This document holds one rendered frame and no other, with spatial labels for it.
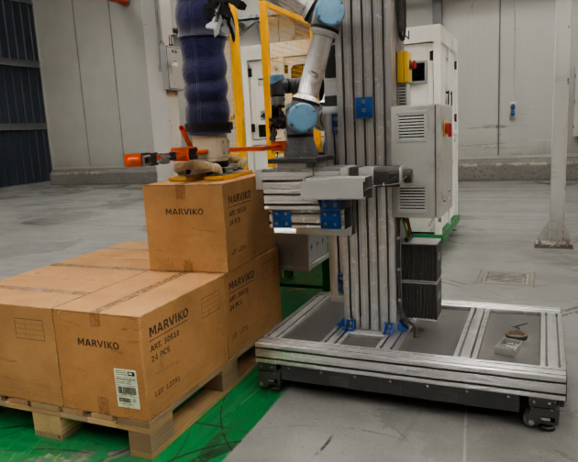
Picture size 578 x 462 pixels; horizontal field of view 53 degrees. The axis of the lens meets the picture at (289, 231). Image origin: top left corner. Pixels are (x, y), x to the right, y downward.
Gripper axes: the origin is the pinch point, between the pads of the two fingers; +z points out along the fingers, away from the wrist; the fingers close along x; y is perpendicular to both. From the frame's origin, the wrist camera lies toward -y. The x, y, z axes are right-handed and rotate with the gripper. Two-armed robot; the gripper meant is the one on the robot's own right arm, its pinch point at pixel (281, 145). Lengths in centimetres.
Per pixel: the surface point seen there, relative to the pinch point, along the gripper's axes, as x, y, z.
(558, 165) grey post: 159, -275, 34
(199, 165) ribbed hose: -22, 49, 7
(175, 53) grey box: -107, -88, -64
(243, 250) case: -6, 41, 47
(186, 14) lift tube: -27, 41, -61
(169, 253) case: -35, 59, 46
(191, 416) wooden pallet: -12, 92, 106
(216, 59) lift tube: -17, 34, -41
